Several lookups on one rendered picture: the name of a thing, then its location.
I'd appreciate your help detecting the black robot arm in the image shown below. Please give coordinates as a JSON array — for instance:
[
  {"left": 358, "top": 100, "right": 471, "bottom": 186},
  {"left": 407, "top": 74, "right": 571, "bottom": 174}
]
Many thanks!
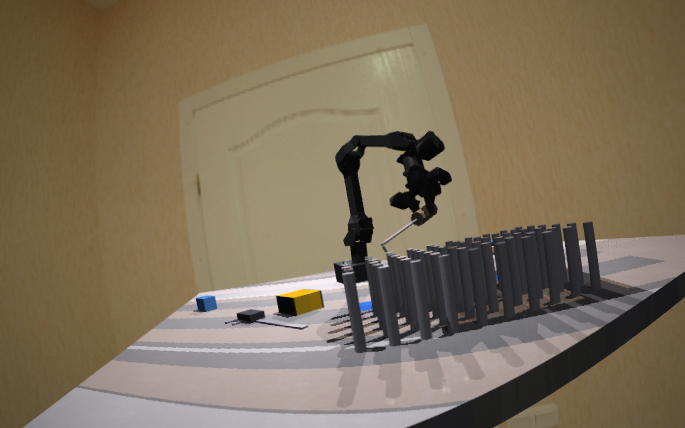
[{"left": 335, "top": 131, "right": 445, "bottom": 264}]

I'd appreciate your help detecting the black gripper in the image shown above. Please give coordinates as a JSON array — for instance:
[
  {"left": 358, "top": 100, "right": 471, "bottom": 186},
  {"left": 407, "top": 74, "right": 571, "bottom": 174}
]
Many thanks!
[{"left": 390, "top": 162, "right": 452, "bottom": 214}]

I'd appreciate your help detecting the blue flat strip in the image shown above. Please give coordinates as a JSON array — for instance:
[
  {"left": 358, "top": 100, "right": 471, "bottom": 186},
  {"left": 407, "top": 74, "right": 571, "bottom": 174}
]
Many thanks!
[{"left": 359, "top": 273, "right": 498, "bottom": 312}]

